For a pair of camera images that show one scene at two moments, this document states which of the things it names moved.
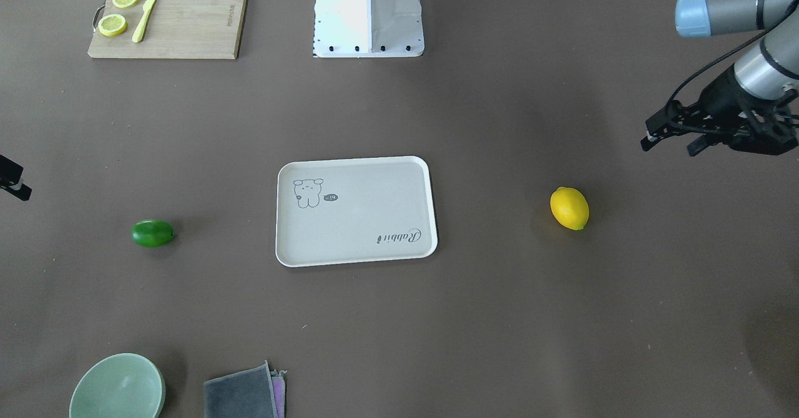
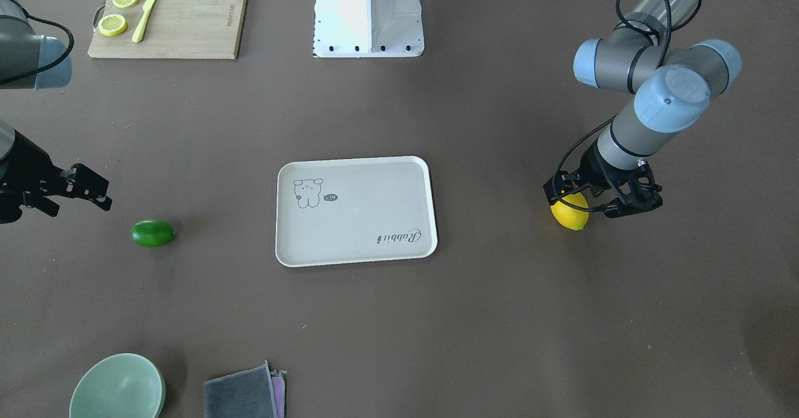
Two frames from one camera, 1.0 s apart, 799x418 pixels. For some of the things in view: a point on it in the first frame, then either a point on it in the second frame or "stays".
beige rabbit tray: [354, 209] stays
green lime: [152, 233] stays
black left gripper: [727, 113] → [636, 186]
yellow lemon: [569, 208] stays
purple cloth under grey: [278, 388] stays
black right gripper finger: [11, 177] → [29, 175]
